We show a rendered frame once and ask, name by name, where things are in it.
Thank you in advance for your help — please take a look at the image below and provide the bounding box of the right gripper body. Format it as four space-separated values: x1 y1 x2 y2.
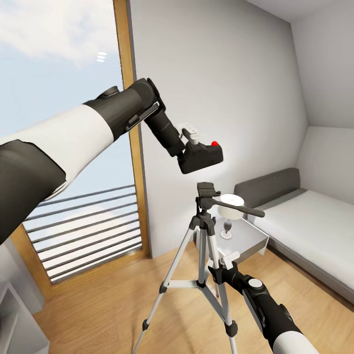
214 261 239 290

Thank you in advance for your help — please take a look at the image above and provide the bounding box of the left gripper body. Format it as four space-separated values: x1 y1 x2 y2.
153 121 186 157

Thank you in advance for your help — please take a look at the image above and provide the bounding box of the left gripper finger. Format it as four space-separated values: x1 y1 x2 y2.
177 151 186 163

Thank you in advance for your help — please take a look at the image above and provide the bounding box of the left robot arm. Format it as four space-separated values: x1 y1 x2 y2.
0 78 199 245

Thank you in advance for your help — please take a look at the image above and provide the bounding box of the camera tripod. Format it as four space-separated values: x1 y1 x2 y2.
132 182 265 354

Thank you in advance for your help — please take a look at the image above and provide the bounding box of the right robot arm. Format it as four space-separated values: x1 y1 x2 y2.
208 251 319 354

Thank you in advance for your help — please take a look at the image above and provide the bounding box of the digital camera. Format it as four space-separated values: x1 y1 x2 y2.
177 141 224 175

